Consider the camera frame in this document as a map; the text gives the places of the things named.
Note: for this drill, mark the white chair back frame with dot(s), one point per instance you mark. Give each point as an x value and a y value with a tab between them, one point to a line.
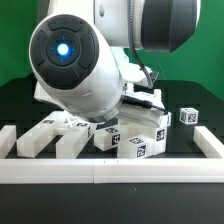
74	134

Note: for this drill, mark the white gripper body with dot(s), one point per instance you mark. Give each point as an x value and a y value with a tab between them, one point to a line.
132	109

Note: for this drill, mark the white U-shaped fence frame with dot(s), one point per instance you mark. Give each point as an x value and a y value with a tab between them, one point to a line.
96	171

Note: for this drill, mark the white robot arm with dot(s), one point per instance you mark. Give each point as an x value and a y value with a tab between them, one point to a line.
83	53

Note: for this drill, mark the white chair seat plate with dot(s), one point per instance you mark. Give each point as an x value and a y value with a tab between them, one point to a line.
159	135

